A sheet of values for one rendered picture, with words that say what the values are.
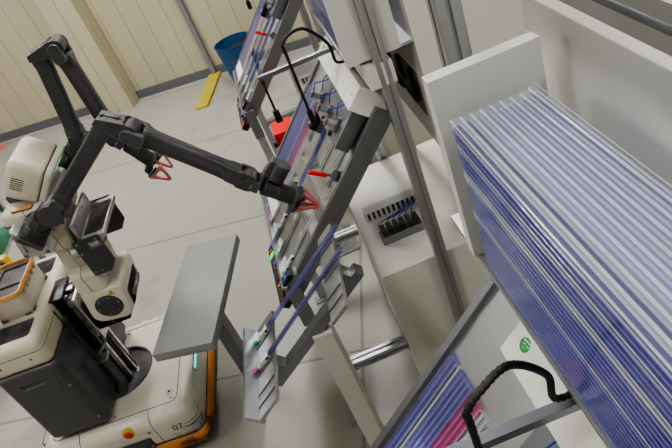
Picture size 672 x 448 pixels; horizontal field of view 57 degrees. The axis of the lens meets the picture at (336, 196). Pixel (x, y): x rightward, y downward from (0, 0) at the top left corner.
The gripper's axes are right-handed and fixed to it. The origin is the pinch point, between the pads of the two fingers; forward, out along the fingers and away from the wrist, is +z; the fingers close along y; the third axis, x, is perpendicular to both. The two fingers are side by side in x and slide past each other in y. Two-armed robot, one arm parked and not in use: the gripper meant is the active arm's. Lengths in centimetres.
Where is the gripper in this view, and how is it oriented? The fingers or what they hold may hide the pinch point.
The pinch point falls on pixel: (316, 204)
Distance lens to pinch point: 205.5
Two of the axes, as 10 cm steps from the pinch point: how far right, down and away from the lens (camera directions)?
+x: -4.7, 8.0, 3.8
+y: -2.1, -5.2, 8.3
